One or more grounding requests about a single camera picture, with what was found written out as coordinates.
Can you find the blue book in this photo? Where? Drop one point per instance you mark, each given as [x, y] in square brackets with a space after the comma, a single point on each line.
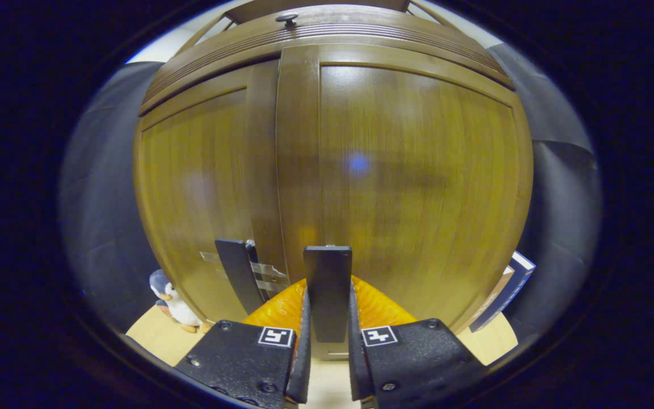
[511, 289]

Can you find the wooden double-door shoe cabinet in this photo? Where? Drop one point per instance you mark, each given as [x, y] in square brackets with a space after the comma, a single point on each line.
[406, 170]

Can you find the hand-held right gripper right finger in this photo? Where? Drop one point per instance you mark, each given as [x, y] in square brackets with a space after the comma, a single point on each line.
[355, 358]

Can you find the wooden cabinet door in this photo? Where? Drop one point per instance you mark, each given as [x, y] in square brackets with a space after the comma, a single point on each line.
[418, 182]
[202, 182]

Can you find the black round drawer knob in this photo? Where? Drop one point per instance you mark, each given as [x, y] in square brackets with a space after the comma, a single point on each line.
[287, 19]

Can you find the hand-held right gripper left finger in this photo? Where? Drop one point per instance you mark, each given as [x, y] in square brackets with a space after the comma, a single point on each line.
[303, 352]

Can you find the penguin plush toy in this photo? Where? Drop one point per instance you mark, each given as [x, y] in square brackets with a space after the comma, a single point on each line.
[176, 304]

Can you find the wooden cabinet drawer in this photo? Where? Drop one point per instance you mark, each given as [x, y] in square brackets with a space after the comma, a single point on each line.
[327, 37]

